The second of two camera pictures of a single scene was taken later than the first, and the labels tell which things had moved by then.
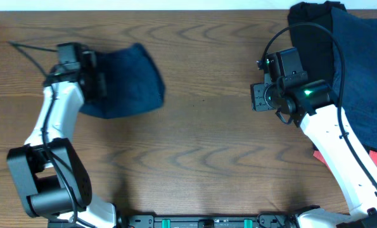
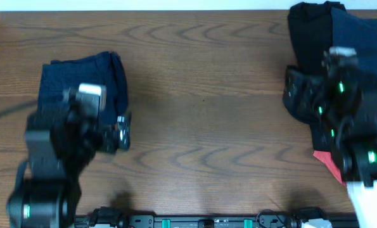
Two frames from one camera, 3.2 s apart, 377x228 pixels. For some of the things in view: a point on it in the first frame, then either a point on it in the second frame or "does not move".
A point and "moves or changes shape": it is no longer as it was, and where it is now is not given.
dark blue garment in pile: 366,45 does not move
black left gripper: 99,91 -> 112,139
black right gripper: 258,92 -> 312,91
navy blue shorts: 134,83 moves or changes shape
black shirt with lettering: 314,42 does not move
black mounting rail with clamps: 206,221 does not move
